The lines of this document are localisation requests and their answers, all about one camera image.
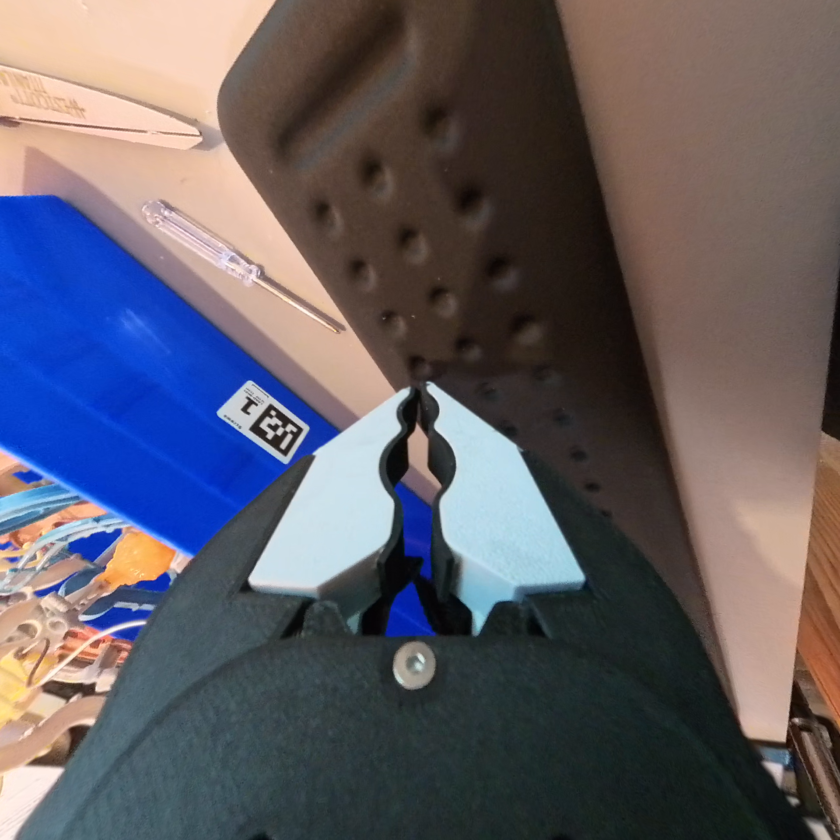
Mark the plastic marble maze toy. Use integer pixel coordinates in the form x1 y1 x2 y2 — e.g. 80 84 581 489
0 453 194 778

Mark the black metal chair mechanism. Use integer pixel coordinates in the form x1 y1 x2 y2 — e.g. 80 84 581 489
784 682 840 818

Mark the white printed flat tool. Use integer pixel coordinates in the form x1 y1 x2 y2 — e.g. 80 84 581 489
0 63 204 152

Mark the black perforated wrist pad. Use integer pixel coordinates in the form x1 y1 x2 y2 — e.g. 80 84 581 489
217 0 746 729

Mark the clear-handled screwdriver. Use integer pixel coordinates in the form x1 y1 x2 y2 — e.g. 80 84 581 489
141 199 347 336

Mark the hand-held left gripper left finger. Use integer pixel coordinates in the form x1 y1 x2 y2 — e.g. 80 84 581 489
248 387 421 634

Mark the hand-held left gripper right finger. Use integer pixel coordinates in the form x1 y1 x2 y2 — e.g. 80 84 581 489
423 382 587 634

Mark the blue tagged storage bin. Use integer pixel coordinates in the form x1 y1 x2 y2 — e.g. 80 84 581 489
0 195 437 657

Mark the wooden board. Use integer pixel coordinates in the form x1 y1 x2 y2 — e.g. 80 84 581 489
796 433 840 706

